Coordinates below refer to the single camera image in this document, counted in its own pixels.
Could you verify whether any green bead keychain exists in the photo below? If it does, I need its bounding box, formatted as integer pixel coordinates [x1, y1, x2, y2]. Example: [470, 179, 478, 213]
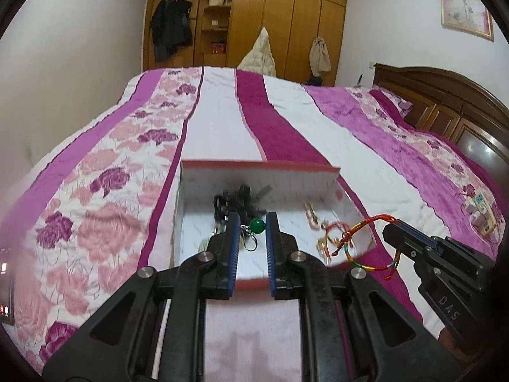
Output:
[241, 218, 266, 253]

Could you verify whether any red multicolour string bracelet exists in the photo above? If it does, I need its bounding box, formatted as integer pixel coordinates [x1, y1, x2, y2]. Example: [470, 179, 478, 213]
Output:
[330, 214, 403, 280]

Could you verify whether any black feather hair accessory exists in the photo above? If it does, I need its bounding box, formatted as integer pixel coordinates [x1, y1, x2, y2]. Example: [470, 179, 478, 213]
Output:
[213, 184, 272, 225]

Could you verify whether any person's right hand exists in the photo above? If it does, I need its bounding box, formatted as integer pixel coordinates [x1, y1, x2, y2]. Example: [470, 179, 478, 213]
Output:
[438, 328, 479, 367]

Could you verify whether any red white cardboard box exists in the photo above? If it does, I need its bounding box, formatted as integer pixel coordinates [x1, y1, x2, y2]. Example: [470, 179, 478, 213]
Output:
[171, 160, 376, 287]

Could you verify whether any pink floral bedspread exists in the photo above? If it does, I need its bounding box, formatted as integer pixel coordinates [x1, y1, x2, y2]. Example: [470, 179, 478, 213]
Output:
[1, 67, 508, 374]

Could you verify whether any wooden headboard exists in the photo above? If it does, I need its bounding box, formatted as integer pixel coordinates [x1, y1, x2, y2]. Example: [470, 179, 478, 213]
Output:
[373, 63, 509, 197]

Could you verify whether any pink pillow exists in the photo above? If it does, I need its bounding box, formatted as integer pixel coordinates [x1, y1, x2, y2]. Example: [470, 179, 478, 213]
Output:
[369, 85, 413, 118]

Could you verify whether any beige hanging bag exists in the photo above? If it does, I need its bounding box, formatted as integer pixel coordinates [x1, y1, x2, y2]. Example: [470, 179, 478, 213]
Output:
[309, 36, 331, 78]

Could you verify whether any cream quilted jacket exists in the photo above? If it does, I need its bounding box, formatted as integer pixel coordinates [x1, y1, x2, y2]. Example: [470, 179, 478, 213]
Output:
[237, 28, 276, 77]

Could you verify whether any black hanging coat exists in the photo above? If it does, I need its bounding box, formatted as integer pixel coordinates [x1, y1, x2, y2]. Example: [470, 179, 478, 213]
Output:
[149, 0, 193, 62]

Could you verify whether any wooden wardrobe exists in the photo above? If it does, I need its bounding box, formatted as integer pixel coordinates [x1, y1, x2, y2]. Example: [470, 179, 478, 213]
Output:
[143, 0, 347, 86]

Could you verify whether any framed wedding photo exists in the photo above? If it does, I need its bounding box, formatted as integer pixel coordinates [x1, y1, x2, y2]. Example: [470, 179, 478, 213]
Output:
[441, 0, 494, 41]

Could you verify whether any gold chain jewelry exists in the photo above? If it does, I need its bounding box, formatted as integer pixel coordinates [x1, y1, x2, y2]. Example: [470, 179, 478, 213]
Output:
[304, 202, 321, 230]

